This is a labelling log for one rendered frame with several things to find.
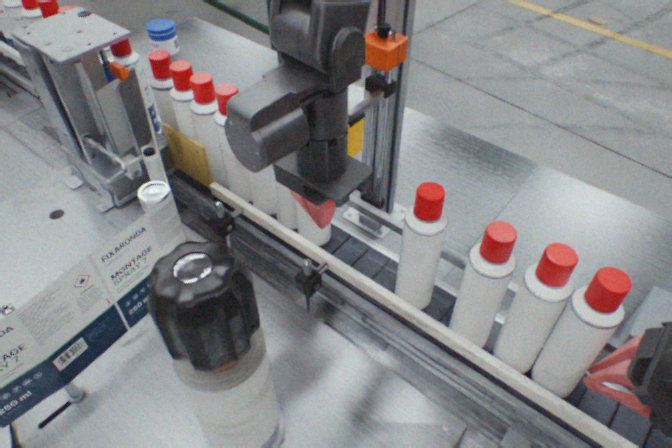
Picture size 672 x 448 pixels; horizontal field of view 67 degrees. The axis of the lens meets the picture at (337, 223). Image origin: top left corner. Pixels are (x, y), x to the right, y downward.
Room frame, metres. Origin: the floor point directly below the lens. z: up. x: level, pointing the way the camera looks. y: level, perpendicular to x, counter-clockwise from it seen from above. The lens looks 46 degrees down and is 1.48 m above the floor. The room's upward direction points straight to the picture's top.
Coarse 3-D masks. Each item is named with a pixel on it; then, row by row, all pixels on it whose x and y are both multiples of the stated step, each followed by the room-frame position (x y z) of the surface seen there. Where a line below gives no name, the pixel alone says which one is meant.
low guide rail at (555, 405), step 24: (216, 192) 0.62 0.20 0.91; (264, 216) 0.56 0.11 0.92; (288, 240) 0.52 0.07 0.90; (336, 264) 0.46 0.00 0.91; (360, 288) 0.43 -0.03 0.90; (384, 288) 0.42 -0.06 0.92; (408, 312) 0.38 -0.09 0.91; (456, 336) 0.35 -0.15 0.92; (480, 360) 0.32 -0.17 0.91; (528, 384) 0.28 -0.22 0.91; (552, 408) 0.26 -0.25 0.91; (600, 432) 0.22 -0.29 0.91
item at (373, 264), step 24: (240, 216) 0.59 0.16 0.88; (336, 240) 0.54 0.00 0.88; (360, 240) 0.54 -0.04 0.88; (312, 264) 0.49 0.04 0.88; (360, 264) 0.49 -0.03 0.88; (384, 264) 0.49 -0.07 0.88; (432, 312) 0.41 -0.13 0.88; (432, 336) 0.37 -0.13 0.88; (504, 384) 0.30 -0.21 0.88; (576, 408) 0.27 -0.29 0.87; (600, 408) 0.27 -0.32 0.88; (624, 408) 0.27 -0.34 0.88; (576, 432) 0.24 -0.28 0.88; (624, 432) 0.24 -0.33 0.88; (648, 432) 0.24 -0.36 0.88
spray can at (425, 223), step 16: (416, 192) 0.43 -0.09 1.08; (432, 192) 0.43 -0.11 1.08; (416, 208) 0.42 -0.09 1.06; (432, 208) 0.41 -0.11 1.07; (416, 224) 0.42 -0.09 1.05; (432, 224) 0.41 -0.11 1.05; (416, 240) 0.41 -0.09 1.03; (432, 240) 0.41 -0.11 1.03; (400, 256) 0.43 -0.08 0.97; (416, 256) 0.41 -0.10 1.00; (432, 256) 0.41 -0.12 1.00; (400, 272) 0.42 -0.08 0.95; (416, 272) 0.41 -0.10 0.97; (432, 272) 0.41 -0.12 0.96; (400, 288) 0.42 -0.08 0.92; (416, 288) 0.41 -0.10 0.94; (432, 288) 0.42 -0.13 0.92; (416, 304) 0.40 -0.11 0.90
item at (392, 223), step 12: (348, 204) 0.55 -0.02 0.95; (360, 204) 0.54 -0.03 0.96; (372, 216) 0.52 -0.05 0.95; (384, 216) 0.51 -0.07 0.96; (396, 228) 0.49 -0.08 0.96; (444, 252) 0.44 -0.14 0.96; (456, 252) 0.44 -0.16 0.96; (456, 264) 0.43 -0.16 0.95; (516, 288) 0.38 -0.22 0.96; (612, 348) 0.30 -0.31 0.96
